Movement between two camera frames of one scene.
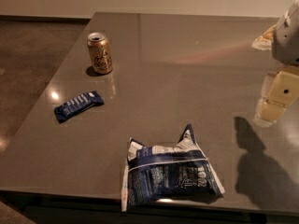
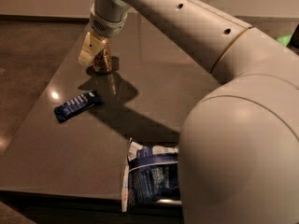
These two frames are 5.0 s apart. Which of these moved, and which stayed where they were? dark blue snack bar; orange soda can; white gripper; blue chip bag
Moved: white gripper
Stayed: dark blue snack bar; blue chip bag; orange soda can
